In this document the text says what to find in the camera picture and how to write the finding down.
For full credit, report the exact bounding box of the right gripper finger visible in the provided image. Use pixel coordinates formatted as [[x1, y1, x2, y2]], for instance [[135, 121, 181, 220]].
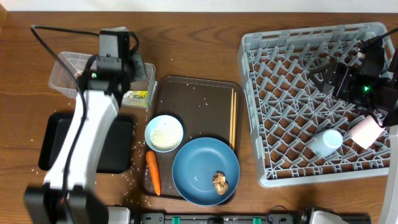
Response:
[[310, 63, 330, 73], [308, 73, 324, 93]]

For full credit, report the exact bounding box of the green yellow snack wrapper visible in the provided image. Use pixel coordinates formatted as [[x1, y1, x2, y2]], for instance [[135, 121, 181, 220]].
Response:
[[123, 90, 147, 100]]

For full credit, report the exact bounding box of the pink cup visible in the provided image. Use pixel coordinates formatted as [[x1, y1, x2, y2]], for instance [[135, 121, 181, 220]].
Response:
[[348, 115, 385, 149]]

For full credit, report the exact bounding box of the light blue cup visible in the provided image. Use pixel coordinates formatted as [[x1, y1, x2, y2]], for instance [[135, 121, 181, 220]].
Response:
[[308, 129, 343, 157]]

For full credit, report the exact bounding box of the orange carrot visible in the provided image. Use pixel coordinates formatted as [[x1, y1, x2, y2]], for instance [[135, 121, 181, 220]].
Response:
[[146, 151, 161, 196]]

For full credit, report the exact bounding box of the large blue plate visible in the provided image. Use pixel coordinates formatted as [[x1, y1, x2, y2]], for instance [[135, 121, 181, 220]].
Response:
[[172, 138, 240, 206]]

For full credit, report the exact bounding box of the brown mushroom scrap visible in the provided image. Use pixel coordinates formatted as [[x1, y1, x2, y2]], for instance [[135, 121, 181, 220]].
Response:
[[213, 172, 229, 195]]

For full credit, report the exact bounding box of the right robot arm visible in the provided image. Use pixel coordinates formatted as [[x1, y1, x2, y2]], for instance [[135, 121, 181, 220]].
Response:
[[308, 29, 397, 223]]

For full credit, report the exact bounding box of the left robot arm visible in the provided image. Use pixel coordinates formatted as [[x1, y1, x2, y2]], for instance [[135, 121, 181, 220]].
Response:
[[24, 54, 134, 223]]

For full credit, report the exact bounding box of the grey plastic dishwasher rack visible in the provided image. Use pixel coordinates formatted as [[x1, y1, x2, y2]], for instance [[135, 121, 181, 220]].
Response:
[[238, 22, 391, 188]]

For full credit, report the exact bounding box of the clear plastic bin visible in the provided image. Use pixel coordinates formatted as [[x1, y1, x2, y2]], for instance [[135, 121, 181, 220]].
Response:
[[49, 52, 157, 109]]

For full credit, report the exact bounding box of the light blue rice bowl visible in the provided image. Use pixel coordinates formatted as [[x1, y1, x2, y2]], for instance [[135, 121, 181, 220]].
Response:
[[144, 114, 183, 152]]

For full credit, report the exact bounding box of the dark brown serving tray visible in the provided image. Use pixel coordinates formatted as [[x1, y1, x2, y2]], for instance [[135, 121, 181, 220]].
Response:
[[154, 76, 243, 200]]

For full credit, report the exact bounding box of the wooden chopstick right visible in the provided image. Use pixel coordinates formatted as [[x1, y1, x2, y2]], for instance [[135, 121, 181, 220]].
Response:
[[231, 92, 236, 150]]

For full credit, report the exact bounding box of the wooden chopstick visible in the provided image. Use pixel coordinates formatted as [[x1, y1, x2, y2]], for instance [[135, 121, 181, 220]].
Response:
[[231, 92, 236, 150], [229, 88, 234, 149]]

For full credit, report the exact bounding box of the black plastic tray bin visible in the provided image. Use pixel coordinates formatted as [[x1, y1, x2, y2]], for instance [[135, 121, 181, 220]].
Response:
[[38, 113, 133, 174]]

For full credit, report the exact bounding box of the wooden chopstick left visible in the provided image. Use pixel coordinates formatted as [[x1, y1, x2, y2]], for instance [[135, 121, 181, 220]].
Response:
[[229, 88, 234, 149]]

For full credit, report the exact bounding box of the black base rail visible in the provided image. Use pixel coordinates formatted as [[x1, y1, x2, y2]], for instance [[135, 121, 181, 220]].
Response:
[[130, 213, 300, 224]]

